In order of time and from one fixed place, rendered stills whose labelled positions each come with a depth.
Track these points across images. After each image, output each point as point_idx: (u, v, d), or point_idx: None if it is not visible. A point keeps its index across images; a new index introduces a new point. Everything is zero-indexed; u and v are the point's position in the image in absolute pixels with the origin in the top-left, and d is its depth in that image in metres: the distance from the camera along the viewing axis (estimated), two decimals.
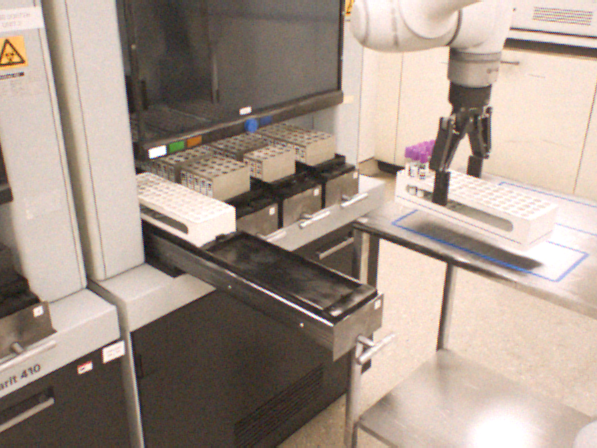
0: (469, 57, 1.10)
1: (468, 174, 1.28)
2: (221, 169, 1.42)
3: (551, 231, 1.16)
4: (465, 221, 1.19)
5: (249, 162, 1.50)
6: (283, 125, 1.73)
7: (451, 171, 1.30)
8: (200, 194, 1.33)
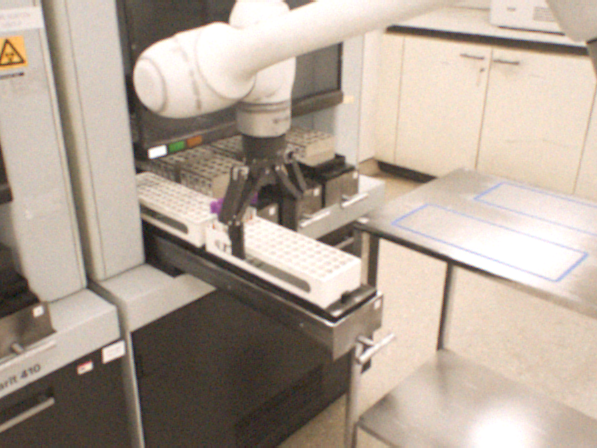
0: (252, 107, 1.01)
1: (285, 216, 1.20)
2: (221, 169, 1.42)
3: (357, 287, 1.09)
4: (269, 280, 1.10)
5: None
6: None
7: (265, 222, 1.21)
8: (200, 194, 1.33)
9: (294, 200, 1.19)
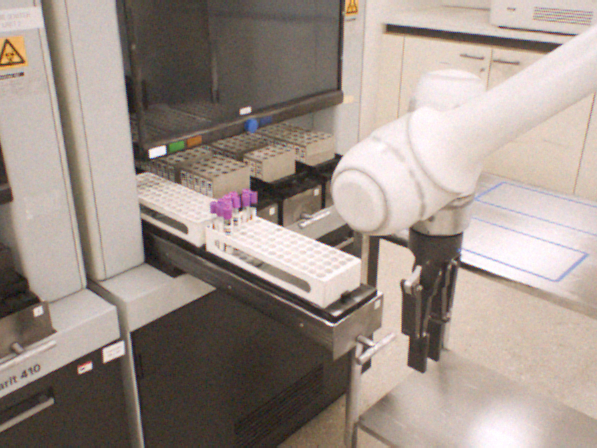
0: None
1: (424, 353, 0.96)
2: (221, 169, 1.42)
3: (357, 287, 1.09)
4: (269, 280, 1.10)
5: (249, 162, 1.50)
6: (283, 125, 1.73)
7: (265, 222, 1.21)
8: (200, 194, 1.33)
9: (416, 342, 0.94)
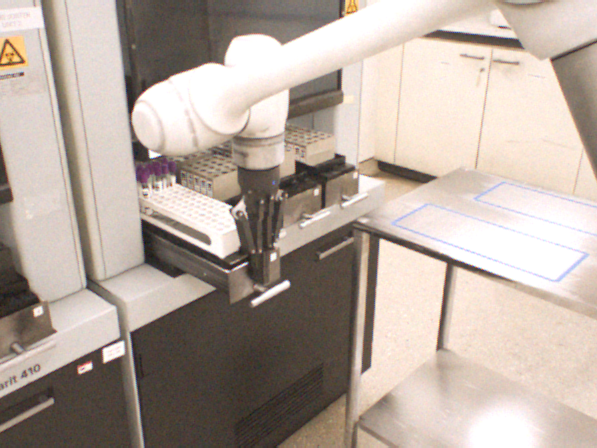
0: None
1: (264, 268, 1.19)
2: (221, 169, 1.42)
3: None
4: (180, 236, 1.26)
5: None
6: (283, 125, 1.73)
7: (183, 188, 1.36)
8: None
9: (255, 258, 1.16)
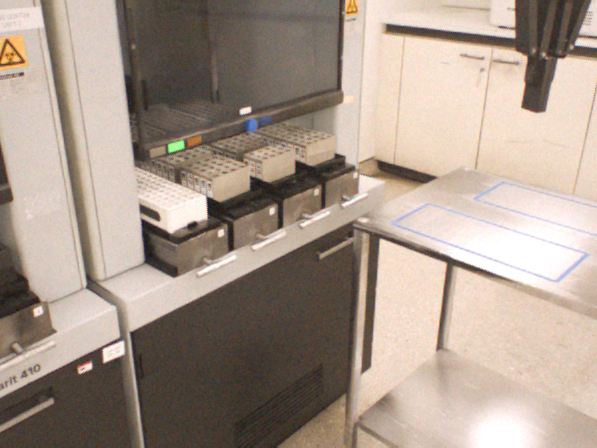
0: None
1: (532, 84, 0.84)
2: (221, 169, 1.42)
3: (204, 219, 1.33)
4: None
5: (249, 162, 1.50)
6: (283, 125, 1.73)
7: (140, 170, 1.46)
8: None
9: None
